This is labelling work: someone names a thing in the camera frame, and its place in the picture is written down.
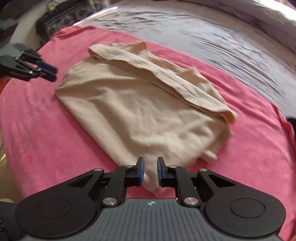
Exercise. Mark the patterned blue white cloth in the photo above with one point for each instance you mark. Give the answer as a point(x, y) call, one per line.
point(61, 14)

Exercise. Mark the pink towel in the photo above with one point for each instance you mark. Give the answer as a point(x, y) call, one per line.
point(45, 145)

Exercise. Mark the black garment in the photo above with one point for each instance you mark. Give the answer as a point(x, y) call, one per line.
point(292, 121)

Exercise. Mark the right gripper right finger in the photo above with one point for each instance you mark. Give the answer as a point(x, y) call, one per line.
point(191, 189)

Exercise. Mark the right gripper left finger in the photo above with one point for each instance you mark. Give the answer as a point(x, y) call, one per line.
point(110, 189)

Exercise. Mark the grey patterned bed sheet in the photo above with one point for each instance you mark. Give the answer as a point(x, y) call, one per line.
point(213, 36)

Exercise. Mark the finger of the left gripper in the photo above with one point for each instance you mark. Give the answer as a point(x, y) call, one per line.
point(43, 70)
point(27, 54)

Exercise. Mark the beige long-sleeve shirt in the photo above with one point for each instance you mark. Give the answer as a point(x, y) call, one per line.
point(134, 104)

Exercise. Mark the grey patterned duvet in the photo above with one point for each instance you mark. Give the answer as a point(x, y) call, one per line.
point(274, 18)

